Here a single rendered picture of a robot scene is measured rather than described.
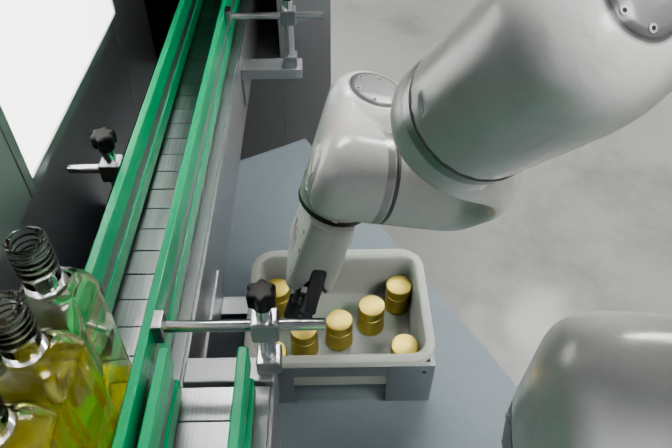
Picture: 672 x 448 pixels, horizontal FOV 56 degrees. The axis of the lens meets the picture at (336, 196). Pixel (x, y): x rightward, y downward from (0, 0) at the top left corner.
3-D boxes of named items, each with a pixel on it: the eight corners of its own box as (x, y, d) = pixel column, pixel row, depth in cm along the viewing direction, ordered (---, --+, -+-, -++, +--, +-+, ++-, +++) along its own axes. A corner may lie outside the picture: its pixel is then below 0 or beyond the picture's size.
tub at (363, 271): (258, 290, 90) (253, 249, 84) (415, 288, 91) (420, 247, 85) (248, 403, 78) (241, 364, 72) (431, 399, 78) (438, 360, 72)
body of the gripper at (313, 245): (304, 149, 66) (282, 222, 73) (298, 218, 58) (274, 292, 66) (373, 164, 67) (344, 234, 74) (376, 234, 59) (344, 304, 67)
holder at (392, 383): (221, 294, 90) (214, 258, 85) (413, 291, 91) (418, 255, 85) (206, 405, 78) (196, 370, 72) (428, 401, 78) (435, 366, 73)
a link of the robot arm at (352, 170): (446, 181, 47) (323, 165, 45) (400, 270, 54) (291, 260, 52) (408, 68, 58) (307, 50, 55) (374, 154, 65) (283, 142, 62)
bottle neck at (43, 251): (32, 268, 49) (10, 224, 46) (70, 267, 49) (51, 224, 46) (18, 299, 47) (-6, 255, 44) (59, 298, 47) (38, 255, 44)
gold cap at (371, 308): (382, 314, 85) (384, 293, 82) (385, 336, 83) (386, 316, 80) (356, 314, 85) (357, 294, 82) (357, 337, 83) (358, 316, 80)
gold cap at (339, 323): (352, 328, 84) (353, 308, 81) (352, 351, 81) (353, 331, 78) (325, 328, 84) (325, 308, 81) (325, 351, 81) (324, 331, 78)
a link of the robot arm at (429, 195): (406, 171, 33) (311, 230, 53) (615, 198, 36) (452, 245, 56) (411, 23, 35) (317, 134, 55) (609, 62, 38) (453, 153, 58)
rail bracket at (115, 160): (89, 203, 86) (60, 123, 77) (140, 202, 86) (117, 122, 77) (81, 224, 83) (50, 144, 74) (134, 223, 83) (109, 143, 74)
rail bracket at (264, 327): (169, 353, 68) (145, 278, 59) (327, 350, 68) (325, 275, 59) (164, 378, 65) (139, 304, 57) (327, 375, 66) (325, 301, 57)
